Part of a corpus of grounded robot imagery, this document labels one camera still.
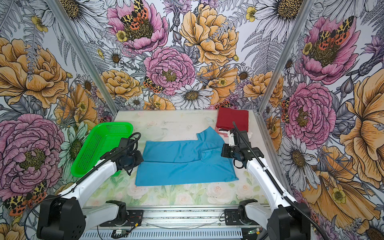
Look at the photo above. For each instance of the blue t-shirt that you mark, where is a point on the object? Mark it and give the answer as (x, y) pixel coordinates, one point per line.
(185, 162)

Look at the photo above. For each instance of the aluminium left corner post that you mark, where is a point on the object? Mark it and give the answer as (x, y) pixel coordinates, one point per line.
(71, 33)

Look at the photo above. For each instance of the pink folded t-shirt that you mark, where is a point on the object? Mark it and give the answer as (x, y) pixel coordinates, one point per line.
(222, 132)

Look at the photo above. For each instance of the aluminium front base frame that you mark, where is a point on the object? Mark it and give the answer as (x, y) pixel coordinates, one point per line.
(184, 223)

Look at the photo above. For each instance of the small green circuit board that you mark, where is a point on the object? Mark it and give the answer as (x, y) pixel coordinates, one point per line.
(116, 234)

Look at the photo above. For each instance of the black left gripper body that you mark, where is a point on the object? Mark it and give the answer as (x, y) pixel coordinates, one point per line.
(134, 160)

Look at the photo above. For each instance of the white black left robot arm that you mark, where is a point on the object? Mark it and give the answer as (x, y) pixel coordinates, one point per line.
(64, 218)

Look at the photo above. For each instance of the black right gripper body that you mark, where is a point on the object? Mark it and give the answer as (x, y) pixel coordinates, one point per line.
(230, 151)

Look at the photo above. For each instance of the dark red folded t-shirt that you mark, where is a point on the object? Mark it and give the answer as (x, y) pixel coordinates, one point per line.
(227, 116)

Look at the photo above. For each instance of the aluminium right corner post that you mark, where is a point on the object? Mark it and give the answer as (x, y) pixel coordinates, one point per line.
(291, 40)

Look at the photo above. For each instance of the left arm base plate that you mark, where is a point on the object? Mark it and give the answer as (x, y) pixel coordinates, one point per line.
(128, 219)

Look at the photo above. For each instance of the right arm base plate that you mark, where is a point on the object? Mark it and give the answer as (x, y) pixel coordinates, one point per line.
(232, 218)

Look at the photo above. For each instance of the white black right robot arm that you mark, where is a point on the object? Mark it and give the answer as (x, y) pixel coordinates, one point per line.
(285, 218)

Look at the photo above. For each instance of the green plastic basket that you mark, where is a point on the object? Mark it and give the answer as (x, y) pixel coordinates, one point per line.
(102, 138)

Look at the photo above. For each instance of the aluminium corner post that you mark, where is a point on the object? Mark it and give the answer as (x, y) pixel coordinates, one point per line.
(71, 33)
(291, 40)

